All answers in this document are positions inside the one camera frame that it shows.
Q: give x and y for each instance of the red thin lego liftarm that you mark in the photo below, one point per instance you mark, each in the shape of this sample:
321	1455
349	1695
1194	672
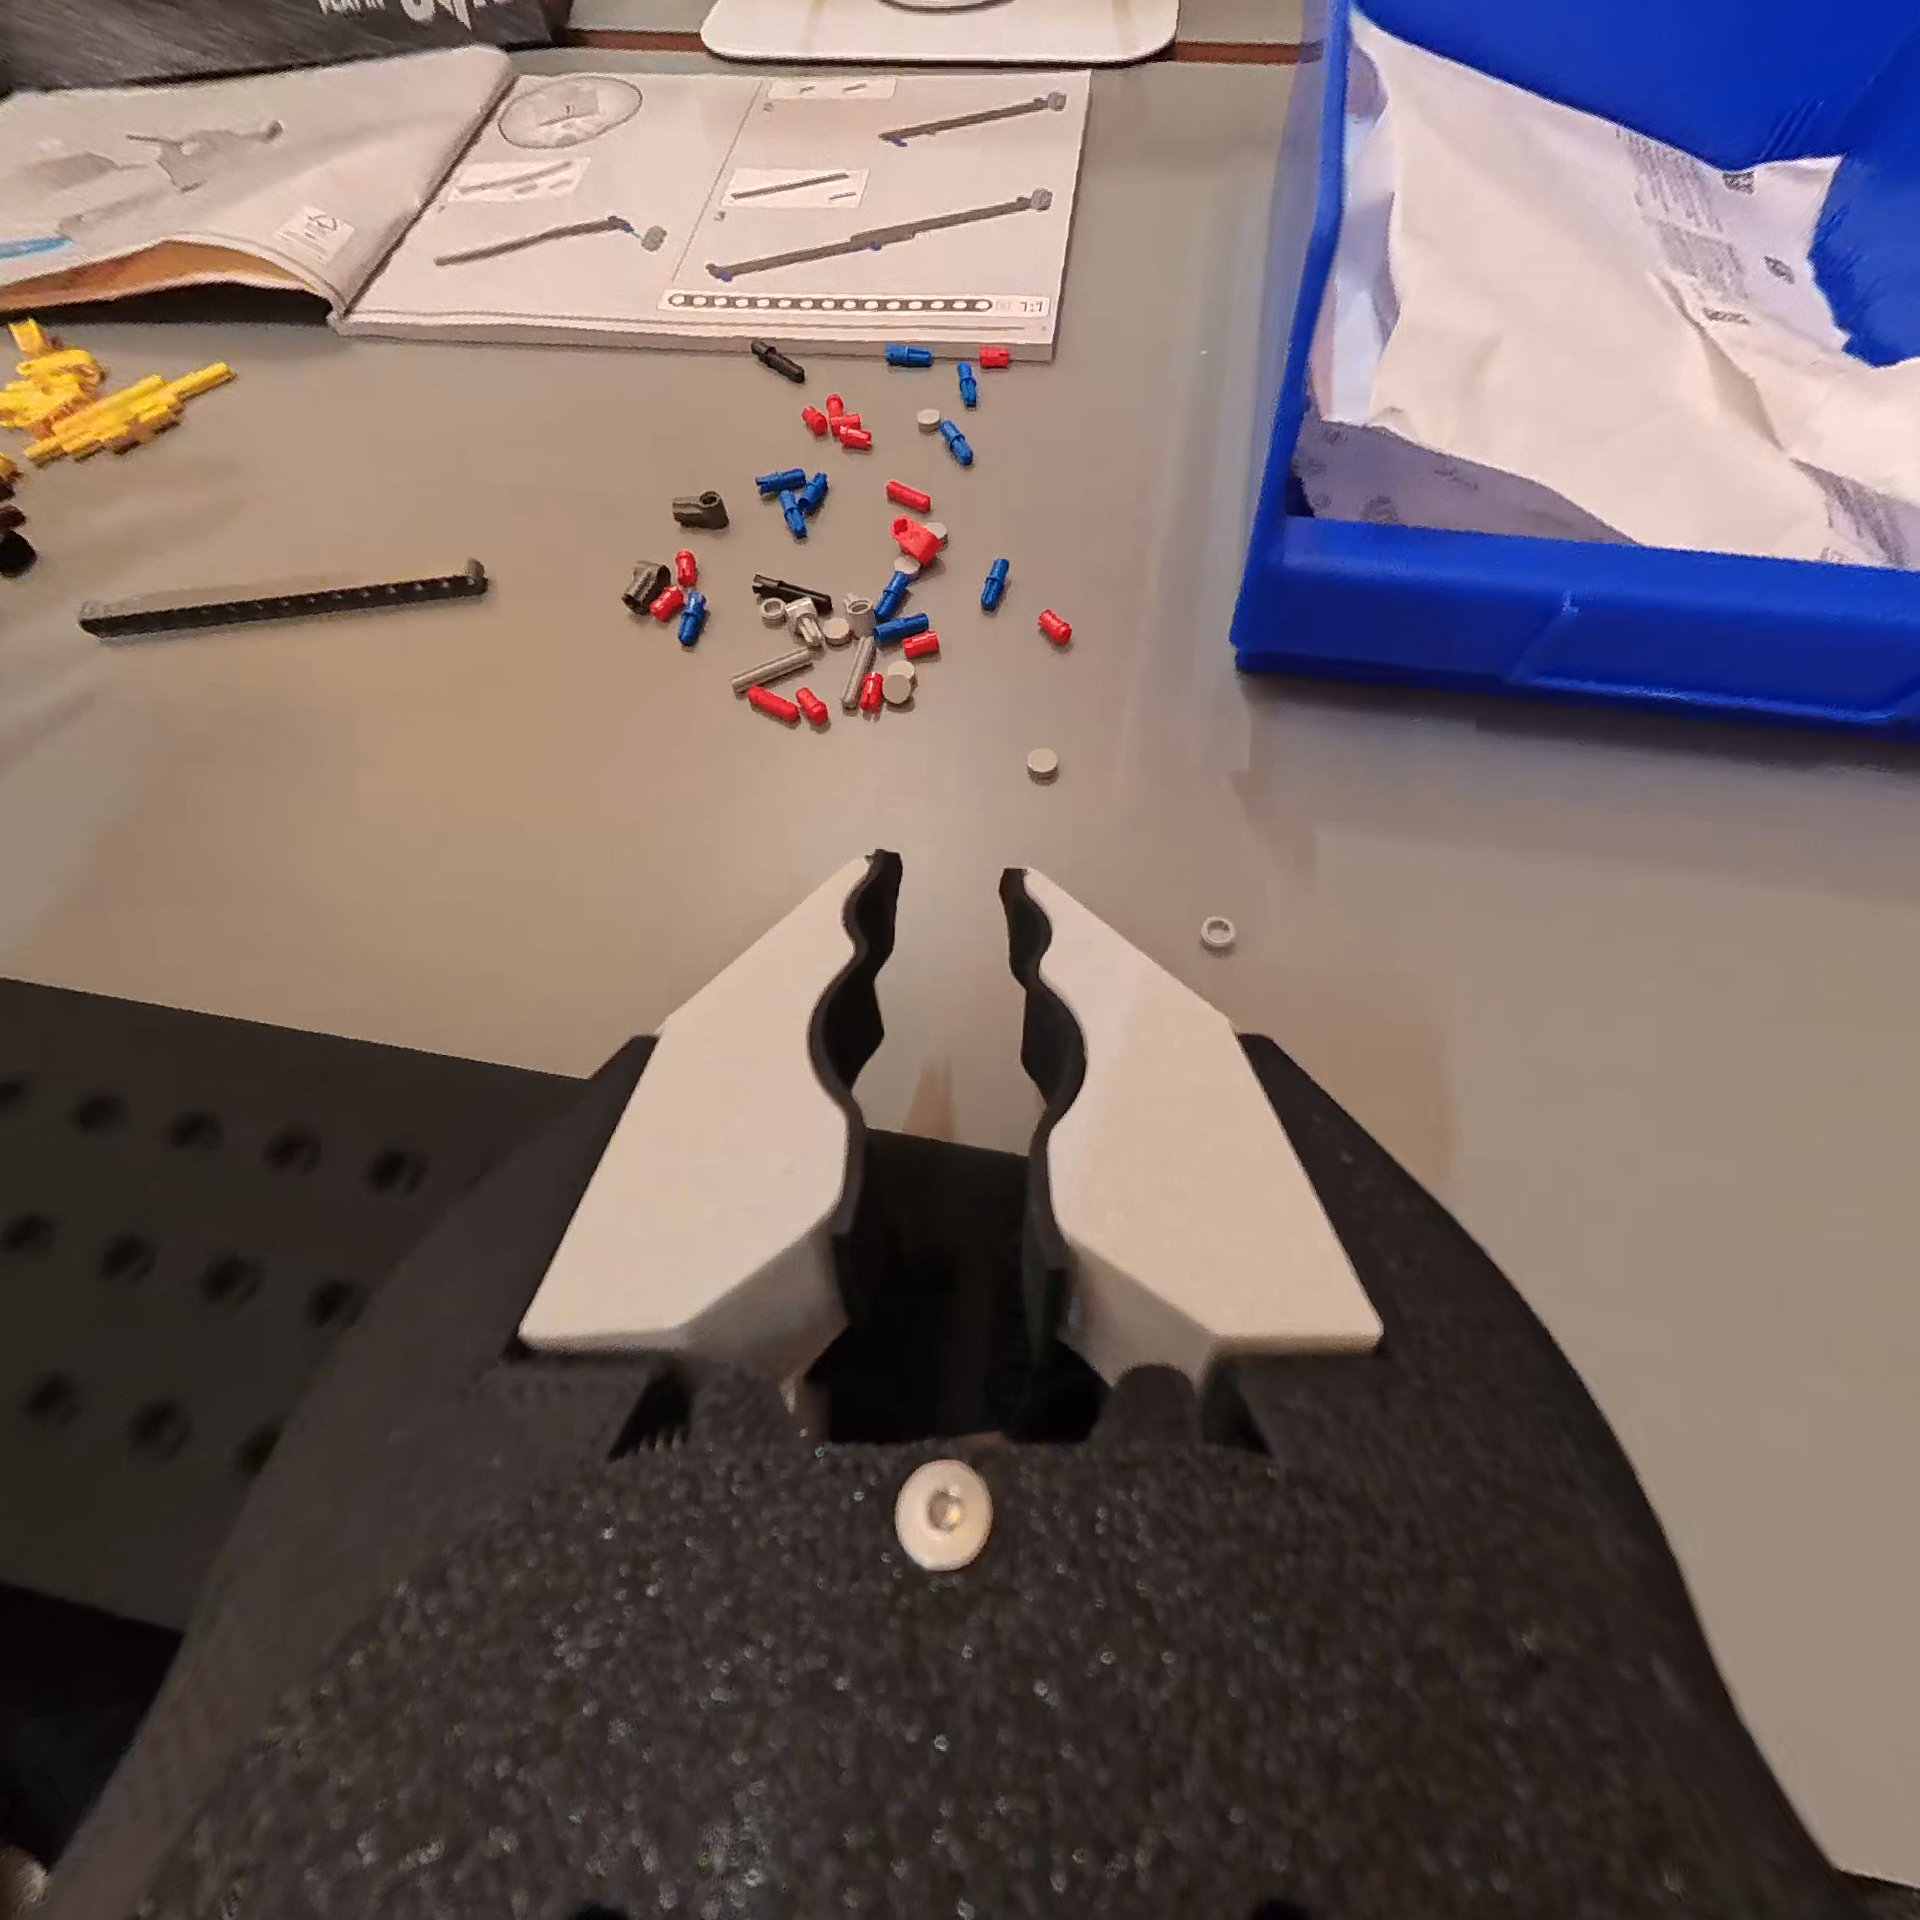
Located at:
915	541

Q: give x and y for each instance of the small white paper bag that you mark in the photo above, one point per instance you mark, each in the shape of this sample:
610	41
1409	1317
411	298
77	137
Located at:
1576	301

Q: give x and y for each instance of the blue plastic bin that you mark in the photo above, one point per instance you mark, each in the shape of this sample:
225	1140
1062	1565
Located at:
1499	630

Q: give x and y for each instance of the white sign stand base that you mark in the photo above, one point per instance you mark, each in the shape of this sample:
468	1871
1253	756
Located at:
930	30

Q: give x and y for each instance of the yellow lego connector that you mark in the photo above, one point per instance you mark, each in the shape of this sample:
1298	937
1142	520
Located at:
53	373

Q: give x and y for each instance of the small grey lego piece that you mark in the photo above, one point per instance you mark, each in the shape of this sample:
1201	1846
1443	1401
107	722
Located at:
699	510

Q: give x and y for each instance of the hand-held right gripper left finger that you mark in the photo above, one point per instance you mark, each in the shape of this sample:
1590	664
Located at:
690	1185

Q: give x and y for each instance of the pile of small lego pins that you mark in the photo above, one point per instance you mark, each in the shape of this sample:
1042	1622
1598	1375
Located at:
795	504

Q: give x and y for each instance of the black lego set box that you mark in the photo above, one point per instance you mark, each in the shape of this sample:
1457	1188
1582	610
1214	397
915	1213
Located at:
225	30

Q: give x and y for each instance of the black lego pin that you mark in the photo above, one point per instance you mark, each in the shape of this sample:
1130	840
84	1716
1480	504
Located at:
777	360

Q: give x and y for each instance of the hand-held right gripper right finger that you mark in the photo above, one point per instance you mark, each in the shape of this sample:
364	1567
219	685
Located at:
1201	1185

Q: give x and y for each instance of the lego instruction booklet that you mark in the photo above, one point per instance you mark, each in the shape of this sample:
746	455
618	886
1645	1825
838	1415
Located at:
598	210

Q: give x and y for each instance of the long yellow lego axle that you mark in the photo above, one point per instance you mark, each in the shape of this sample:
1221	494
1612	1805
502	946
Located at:
148	399

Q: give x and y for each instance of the flat white paper bag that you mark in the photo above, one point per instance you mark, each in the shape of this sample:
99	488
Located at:
1441	488

